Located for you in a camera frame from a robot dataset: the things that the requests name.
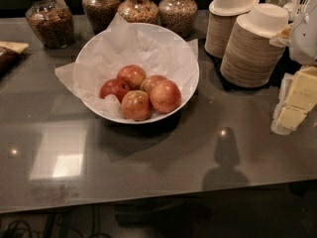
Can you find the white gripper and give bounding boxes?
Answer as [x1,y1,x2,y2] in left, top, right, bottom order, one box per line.
[269,2,317,135]

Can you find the paper bowl stack front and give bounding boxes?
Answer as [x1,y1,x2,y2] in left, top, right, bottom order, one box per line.
[220,3,288,88]

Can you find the paper bowl stack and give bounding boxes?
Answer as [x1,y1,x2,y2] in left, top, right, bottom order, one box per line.
[204,0,260,59]
[220,3,288,88]

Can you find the paper bowl stack rear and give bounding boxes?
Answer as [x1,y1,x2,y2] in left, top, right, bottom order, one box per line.
[204,0,260,59]

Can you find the white bowl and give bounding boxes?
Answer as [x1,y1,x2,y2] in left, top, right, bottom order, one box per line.
[72,22,200,125]

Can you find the red apple back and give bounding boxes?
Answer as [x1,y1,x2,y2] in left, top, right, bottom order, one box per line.
[117,64,147,89]

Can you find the dark red apple left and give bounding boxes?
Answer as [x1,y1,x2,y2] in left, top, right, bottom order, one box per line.
[99,78,131,101]

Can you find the glass cereal jar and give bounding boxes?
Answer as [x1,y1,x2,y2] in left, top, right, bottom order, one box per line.
[81,0,121,34]
[158,0,198,38]
[117,0,159,24]
[26,0,74,49]

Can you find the white tissue paper liner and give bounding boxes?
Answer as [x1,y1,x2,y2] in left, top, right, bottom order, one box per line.
[54,13,199,120]

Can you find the glass cereal jar far left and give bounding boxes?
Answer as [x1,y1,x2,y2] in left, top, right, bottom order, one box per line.
[26,0,74,49]

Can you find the dark tray with card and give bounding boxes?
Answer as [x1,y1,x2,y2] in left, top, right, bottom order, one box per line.
[0,41,29,76]

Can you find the black cables under table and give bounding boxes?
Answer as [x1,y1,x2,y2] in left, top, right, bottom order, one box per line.
[0,204,113,238]

